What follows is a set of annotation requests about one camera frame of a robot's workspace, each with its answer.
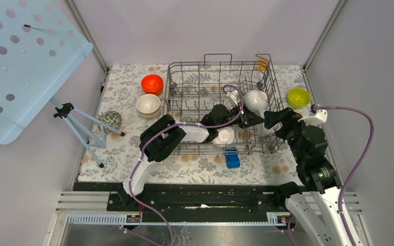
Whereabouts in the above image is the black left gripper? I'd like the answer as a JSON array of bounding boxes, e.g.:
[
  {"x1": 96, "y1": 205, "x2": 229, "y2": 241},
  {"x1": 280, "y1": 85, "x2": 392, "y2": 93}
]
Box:
[{"x1": 216, "y1": 102, "x2": 264, "y2": 130}]

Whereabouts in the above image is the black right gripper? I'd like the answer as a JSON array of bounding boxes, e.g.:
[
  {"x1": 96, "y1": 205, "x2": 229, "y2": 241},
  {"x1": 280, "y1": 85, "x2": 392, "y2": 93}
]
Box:
[{"x1": 263, "y1": 106, "x2": 314, "y2": 163}]

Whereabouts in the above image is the white bowl back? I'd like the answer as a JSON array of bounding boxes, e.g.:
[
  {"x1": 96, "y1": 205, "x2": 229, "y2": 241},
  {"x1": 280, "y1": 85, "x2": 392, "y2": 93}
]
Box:
[{"x1": 244, "y1": 90, "x2": 268, "y2": 111}]

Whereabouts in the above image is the white bowl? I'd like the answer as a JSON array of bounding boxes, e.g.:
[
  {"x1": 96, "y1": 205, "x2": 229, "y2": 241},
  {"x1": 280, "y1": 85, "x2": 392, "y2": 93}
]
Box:
[
  {"x1": 255, "y1": 109, "x2": 274, "y2": 137},
  {"x1": 211, "y1": 127, "x2": 235, "y2": 145},
  {"x1": 244, "y1": 90, "x2": 268, "y2": 111}
]

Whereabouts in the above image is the grey wire dish rack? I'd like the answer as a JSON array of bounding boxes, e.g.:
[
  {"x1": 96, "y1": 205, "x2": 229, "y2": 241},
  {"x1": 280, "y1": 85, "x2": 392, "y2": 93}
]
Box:
[{"x1": 164, "y1": 53, "x2": 284, "y2": 155}]

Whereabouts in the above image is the yellow bowl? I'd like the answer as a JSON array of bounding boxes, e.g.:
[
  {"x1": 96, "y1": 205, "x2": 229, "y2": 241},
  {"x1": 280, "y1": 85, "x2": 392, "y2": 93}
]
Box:
[{"x1": 287, "y1": 88, "x2": 311, "y2": 109}]

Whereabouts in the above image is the beige bowl with leaf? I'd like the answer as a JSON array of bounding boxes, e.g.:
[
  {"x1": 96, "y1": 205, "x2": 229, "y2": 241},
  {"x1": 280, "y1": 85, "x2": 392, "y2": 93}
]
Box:
[{"x1": 138, "y1": 110, "x2": 161, "y2": 119}]

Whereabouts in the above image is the orange bowl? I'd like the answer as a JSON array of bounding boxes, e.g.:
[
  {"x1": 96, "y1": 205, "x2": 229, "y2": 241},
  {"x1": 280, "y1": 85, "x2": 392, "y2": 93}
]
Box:
[
  {"x1": 143, "y1": 88, "x2": 164, "y2": 96},
  {"x1": 141, "y1": 74, "x2": 164, "y2": 90}
]

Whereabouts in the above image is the plain beige bowl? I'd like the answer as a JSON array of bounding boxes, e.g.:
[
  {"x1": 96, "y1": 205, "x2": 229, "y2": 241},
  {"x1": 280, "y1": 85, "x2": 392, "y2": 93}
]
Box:
[{"x1": 136, "y1": 94, "x2": 161, "y2": 115}]

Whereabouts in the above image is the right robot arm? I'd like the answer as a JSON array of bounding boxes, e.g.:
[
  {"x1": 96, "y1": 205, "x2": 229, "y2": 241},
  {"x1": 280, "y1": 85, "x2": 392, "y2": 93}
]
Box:
[{"x1": 264, "y1": 108, "x2": 363, "y2": 245}]

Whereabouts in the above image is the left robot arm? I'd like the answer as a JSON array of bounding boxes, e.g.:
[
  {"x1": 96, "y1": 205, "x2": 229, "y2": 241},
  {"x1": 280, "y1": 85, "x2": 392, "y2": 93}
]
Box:
[{"x1": 119, "y1": 104, "x2": 265, "y2": 211}]

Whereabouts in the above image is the yellow clip on rack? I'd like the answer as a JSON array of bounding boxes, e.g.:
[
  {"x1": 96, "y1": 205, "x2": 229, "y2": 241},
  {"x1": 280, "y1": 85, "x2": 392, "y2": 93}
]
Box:
[{"x1": 259, "y1": 59, "x2": 268, "y2": 71}]

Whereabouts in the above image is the floral tablecloth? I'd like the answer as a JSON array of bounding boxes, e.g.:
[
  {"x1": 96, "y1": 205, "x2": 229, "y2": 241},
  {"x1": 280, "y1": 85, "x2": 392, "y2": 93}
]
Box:
[{"x1": 77, "y1": 62, "x2": 305, "y2": 185}]

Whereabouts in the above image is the blue toy car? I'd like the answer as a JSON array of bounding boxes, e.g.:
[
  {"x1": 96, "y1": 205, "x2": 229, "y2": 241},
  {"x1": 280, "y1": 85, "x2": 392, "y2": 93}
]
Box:
[{"x1": 225, "y1": 147, "x2": 241, "y2": 169}]

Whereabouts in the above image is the speckled stone coaster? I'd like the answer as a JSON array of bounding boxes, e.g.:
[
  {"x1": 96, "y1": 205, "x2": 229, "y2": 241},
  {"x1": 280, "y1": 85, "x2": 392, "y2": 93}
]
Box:
[{"x1": 98, "y1": 111, "x2": 122, "y2": 130}]

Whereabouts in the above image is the light blue tripod stand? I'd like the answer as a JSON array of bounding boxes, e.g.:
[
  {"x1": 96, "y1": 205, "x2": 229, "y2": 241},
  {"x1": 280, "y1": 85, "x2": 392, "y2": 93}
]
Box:
[{"x1": 49, "y1": 96, "x2": 125, "y2": 169}]

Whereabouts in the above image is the light blue perforated board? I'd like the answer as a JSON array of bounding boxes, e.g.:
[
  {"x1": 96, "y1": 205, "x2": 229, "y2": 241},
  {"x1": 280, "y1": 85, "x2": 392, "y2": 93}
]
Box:
[{"x1": 0, "y1": 1, "x2": 93, "y2": 145}]

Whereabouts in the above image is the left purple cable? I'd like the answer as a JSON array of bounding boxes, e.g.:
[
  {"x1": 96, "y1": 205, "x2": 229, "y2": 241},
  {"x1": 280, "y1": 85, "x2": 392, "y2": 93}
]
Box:
[{"x1": 129, "y1": 85, "x2": 245, "y2": 246}]

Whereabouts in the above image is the purple cable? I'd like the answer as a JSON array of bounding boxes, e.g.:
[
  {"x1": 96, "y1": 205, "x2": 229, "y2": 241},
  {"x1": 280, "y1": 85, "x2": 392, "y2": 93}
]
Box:
[
  {"x1": 287, "y1": 106, "x2": 375, "y2": 246},
  {"x1": 129, "y1": 85, "x2": 245, "y2": 246}
]

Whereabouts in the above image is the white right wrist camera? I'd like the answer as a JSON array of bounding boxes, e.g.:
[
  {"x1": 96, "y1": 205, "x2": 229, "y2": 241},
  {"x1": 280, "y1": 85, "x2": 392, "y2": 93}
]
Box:
[{"x1": 298, "y1": 109, "x2": 328, "y2": 126}]

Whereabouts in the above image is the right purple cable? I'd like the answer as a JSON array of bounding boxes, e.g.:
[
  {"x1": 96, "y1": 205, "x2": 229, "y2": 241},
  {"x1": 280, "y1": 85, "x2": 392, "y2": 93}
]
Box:
[{"x1": 287, "y1": 106, "x2": 375, "y2": 246}]

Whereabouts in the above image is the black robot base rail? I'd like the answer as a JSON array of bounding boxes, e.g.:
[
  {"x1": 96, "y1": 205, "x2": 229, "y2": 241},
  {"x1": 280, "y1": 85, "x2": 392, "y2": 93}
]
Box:
[{"x1": 73, "y1": 182, "x2": 306, "y2": 223}]

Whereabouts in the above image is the aluminium frame post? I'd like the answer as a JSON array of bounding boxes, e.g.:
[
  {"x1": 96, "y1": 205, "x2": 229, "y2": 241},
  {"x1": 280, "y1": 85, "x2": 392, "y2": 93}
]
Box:
[
  {"x1": 303, "y1": 0, "x2": 349, "y2": 71},
  {"x1": 64, "y1": 0, "x2": 109, "y2": 73}
]

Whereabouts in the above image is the left aluminium frame post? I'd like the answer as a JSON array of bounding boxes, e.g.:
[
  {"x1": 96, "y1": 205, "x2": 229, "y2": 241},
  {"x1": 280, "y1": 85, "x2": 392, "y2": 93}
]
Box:
[{"x1": 64, "y1": 0, "x2": 109, "y2": 73}]

